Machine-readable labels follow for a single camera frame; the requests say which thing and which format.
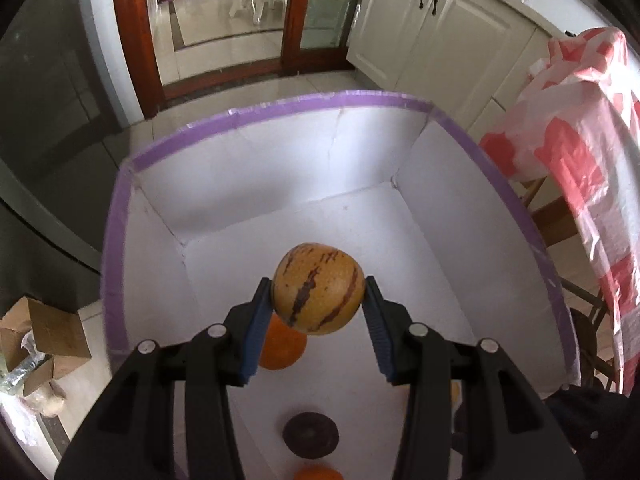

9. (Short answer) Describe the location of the large orange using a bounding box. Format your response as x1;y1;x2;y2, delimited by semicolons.
258;315;308;371

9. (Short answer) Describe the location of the glass sliding door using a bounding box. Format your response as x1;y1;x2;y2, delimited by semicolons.
300;0;368;51

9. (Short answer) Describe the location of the large dark water chestnut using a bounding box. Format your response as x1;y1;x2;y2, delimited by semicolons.
282;411;341;459

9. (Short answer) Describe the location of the wooden chair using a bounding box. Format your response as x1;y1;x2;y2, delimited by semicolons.
520;175;581;248

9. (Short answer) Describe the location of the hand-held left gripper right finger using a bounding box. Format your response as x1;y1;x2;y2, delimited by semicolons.
362;275;586;480

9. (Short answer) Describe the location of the red white checkered tablecloth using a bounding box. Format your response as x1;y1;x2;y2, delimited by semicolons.
477;27;640;396

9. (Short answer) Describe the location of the white box with purple rim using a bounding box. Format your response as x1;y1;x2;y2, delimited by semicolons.
100;89;583;480

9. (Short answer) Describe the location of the wooden door frame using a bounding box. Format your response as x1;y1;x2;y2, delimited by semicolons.
111;0;373;120

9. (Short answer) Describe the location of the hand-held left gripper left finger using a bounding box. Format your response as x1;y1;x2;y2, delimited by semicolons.
54;276;275;480

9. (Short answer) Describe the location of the white kitchen cabinet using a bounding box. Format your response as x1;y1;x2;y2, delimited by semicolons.
346;0;551;131

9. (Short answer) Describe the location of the cardboard box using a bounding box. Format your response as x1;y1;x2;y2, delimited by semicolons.
0;296;92;396

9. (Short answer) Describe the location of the crumpled plastic bag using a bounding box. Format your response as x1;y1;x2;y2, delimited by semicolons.
0;335;53;398

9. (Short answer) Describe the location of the striped yellow pepino melon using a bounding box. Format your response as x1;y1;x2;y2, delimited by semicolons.
272;242;366;336

